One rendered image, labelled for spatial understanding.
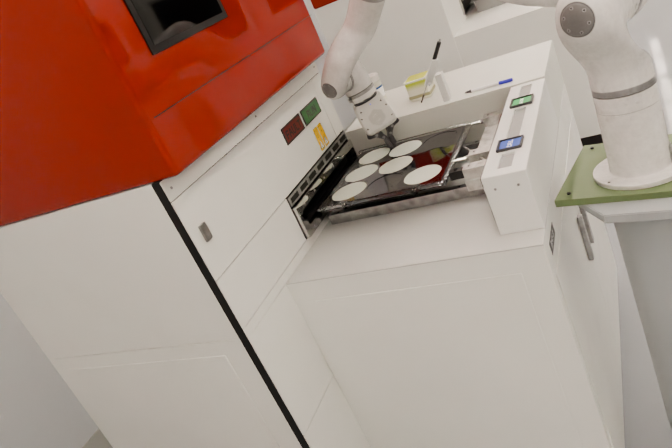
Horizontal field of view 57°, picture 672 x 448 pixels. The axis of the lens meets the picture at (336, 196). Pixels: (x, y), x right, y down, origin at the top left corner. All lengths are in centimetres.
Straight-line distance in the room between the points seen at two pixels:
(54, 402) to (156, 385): 124
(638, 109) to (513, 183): 27
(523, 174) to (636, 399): 101
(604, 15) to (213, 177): 84
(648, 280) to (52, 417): 229
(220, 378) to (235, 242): 34
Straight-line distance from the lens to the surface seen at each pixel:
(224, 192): 141
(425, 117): 187
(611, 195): 136
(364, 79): 177
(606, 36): 124
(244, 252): 142
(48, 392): 288
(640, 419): 205
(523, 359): 148
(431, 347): 151
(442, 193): 157
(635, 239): 145
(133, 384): 176
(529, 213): 132
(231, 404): 160
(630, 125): 135
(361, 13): 163
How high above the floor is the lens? 148
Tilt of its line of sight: 20 degrees down
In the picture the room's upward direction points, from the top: 25 degrees counter-clockwise
